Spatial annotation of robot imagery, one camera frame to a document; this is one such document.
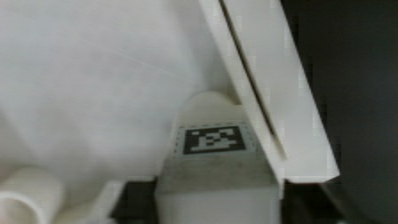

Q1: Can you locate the white square table top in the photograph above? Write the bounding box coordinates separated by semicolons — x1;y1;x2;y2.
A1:
0;0;339;224

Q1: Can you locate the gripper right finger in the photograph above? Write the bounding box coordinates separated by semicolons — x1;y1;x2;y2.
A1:
280;182;351;224

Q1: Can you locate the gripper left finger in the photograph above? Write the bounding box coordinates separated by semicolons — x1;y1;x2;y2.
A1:
81;178;161;224

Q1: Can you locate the white table leg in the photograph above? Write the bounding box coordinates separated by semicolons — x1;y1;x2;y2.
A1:
154;91;280;224

